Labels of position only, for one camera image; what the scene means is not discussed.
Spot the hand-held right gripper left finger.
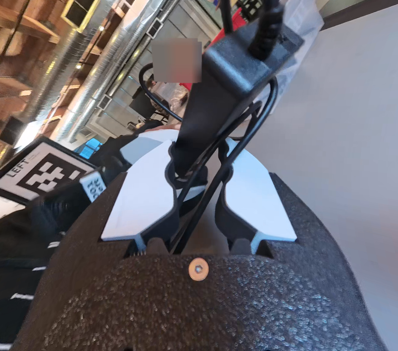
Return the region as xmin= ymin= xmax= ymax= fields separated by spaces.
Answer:
xmin=100 ymin=141 xmax=180 ymax=243

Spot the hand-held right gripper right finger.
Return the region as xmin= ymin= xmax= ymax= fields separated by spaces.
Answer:
xmin=215 ymin=138 xmax=298 ymax=255

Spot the metal ventilation duct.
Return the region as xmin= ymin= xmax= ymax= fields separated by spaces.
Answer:
xmin=56 ymin=0 xmax=199 ymax=143
xmin=19 ymin=0 xmax=131 ymax=123

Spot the blue plastic bin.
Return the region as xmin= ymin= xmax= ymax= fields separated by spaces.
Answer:
xmin=76 ymin=138 xmax=104 ymax=159

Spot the black white sign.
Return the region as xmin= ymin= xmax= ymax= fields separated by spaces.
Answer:
xmin=0 ymin=136 xmax=97 ymax=205

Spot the black seven-port usb hub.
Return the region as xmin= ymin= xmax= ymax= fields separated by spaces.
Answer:
xmin=172 ymin=0 xmax=304 ymax=175

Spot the clear plastic box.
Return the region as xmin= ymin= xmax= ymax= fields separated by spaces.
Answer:
xmin=274 ymin=0 xmax=324 ymax=115

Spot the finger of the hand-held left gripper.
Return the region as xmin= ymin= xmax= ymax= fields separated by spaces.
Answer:
xmin=120 ymin=129 xmax=180 ymax=168
xmin=176 ymin=184 xmax=207 ymax=203

